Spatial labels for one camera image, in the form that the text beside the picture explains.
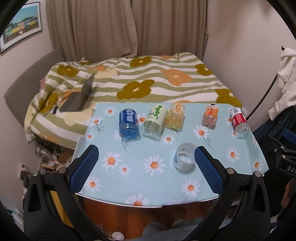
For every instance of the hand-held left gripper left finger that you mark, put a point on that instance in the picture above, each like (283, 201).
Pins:
(84, 170)

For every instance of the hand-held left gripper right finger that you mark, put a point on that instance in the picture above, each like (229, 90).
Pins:
(208, 172)

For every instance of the red label plastic cup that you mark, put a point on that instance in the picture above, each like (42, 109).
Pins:
(238, 120)

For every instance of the orange label plastic cup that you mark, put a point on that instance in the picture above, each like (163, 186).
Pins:
(210, 115)

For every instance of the blue label plastic cup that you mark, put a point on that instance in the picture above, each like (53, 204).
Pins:
(128, 122)

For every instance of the yellow label plastic cup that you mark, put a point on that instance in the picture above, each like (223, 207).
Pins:
(174, 115)

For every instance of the green dotted plastic cup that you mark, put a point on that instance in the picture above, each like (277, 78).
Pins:
(153, 122)

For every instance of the white table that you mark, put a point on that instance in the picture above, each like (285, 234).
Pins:
(77, 148)

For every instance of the dark cloth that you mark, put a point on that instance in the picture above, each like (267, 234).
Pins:
(277, 125)

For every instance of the pile of floor clutter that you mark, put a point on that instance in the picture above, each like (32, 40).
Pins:
(49, 157)

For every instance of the daisy print tablecloth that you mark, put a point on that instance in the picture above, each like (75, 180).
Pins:
(143, 148)

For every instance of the grey fluffy rug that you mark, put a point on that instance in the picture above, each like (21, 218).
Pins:
(175, 229)

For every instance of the grey laptop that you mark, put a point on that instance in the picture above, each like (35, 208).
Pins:
(76, 102)

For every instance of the white bottle cap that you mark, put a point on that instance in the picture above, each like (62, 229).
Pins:
(117, 236)

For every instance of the white hoodie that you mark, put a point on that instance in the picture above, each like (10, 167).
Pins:
(286, 78)

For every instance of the grey bed headboard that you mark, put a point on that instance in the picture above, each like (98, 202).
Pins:
(20, 92)

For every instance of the floral striped blanket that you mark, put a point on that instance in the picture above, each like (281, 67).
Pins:
(150, 74)

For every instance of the beige curtain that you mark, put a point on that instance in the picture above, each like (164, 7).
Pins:
(171, 25)
(92, 27)

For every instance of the framed wall poster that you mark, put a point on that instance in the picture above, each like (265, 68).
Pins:
(20, 25)

